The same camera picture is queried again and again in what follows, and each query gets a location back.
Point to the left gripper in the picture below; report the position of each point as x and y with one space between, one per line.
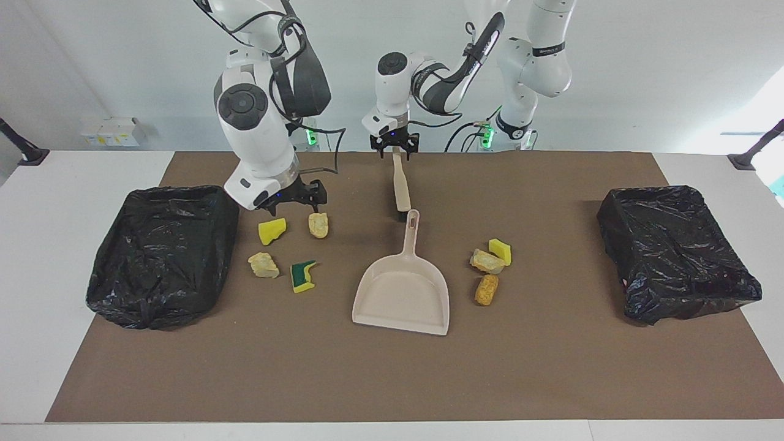
386 122

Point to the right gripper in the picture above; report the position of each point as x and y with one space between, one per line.
251 190

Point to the beige sponge piece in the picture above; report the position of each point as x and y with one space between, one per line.
263 265
318 225

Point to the plain yellow sponge piece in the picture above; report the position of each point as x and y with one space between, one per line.
271 231

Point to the beige brush black bristles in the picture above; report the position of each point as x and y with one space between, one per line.
401 190

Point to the green yellow curved sponge piece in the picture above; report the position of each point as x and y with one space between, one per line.
301 278

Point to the beige plastic dustpan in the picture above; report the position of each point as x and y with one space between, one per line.
401 300

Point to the yellow sponge green backing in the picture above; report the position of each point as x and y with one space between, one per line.
501 248

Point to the tan sponge chunk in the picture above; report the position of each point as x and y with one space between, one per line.
486 262

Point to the brown cork-like lump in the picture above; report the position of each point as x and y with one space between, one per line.
487 291

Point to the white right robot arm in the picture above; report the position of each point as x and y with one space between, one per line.
257 141

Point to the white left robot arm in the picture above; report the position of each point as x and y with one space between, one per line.
539 67

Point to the black bag lined bin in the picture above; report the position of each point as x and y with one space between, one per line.
159 263
674 257

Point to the brown table mat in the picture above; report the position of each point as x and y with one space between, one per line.
392 380

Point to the black stand leg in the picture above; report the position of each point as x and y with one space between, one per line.
744 160
33 156

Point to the large white wall box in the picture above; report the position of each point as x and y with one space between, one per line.
119 131

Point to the small white wall box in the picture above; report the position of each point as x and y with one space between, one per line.
90 138

